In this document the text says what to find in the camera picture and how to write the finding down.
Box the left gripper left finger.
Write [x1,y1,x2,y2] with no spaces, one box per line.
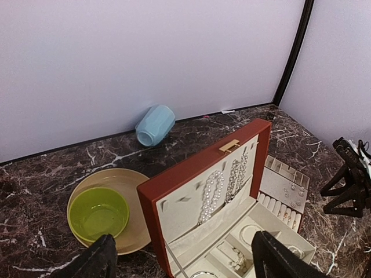
[57,234,118,277]

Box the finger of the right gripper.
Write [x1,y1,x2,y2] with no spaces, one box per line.
[323,191,365,217]
[320,164,352,197]

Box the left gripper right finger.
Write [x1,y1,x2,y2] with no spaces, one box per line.
[251,231,326,278]

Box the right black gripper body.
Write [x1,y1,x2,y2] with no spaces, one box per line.
[346,162,370,217]

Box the white bangle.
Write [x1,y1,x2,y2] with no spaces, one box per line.
[286,245,305,259]

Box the small red jewelry tray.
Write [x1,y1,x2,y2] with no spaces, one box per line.
[257,155,310,232]

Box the silver link bracelet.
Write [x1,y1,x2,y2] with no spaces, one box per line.
[191,269,217,278]

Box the large red jewelry box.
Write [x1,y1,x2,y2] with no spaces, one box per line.
[137,119,315,277]

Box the green bowl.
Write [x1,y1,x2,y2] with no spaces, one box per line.
[67,187,130,243]

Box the beige plate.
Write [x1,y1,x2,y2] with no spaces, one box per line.
[67,169,151,255]

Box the light blue faceted cup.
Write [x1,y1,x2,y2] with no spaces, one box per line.
[135,105,176,147]

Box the charm bracelet in box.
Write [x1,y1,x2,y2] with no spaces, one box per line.
[228,246,250,270]

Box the silver bracelet in box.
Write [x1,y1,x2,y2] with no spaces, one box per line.
[240,224,261,243]

